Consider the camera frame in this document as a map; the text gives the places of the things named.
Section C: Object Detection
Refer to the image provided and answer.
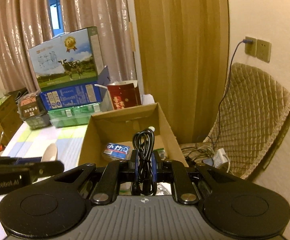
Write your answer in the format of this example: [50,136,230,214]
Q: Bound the large cardboard box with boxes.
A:
[0,95,24,133]

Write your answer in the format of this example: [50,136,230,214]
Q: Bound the dark red gift box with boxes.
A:
[107,80,142,110]

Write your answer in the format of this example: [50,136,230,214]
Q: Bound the green shrink-wrapped pack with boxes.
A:
[47,104,103,128]

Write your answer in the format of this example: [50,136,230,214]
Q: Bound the checked cloth covered desktop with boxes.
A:
[0,120,93,240]

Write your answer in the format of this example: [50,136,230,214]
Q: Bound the wall socket with plug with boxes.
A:
[245,36,257,57]

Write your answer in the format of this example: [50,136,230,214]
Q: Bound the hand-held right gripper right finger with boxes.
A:
[152,150,244,205]

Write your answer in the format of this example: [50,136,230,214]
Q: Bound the blue floss pick box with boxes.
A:
[102,142,132,161]

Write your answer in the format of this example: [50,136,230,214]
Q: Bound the blue printed carton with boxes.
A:
[39,66,110,111]

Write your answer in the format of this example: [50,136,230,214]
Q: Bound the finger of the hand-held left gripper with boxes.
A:
[0,156,43,166]
[17,160,65,182]

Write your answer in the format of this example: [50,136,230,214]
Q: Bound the wooden spoon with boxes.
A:
[40,143,58,163]

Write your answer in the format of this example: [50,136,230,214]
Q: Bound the window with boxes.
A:
[46,0,65,39]

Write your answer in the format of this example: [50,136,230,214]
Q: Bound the white power adapter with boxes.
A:
[211,148,231,170]

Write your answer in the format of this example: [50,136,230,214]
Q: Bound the quilted chair cover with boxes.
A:
[202,62,290,180]

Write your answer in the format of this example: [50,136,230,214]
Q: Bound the pink-brown curtain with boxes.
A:
[0,0,138,93]

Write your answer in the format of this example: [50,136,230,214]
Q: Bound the beige wall socket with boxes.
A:
[256,39,272,63]

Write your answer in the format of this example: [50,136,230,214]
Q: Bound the yellow curtain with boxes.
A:
[132,0,229,143]

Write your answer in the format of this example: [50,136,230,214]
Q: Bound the milk carton with cow print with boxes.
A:
[27,26,105,92]

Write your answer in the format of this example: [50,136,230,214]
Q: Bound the brown cardboard box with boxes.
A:
[78,102,188,170]

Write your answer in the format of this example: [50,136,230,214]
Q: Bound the dark brown snack box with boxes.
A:
[17,92,51,130]

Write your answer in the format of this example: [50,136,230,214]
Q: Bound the black cable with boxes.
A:
[132,128,157,196]

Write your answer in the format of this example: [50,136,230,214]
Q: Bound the dark charging cable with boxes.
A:
[216,37,251,143]

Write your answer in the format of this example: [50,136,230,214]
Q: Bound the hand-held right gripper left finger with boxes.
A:
[47,150,139,205]

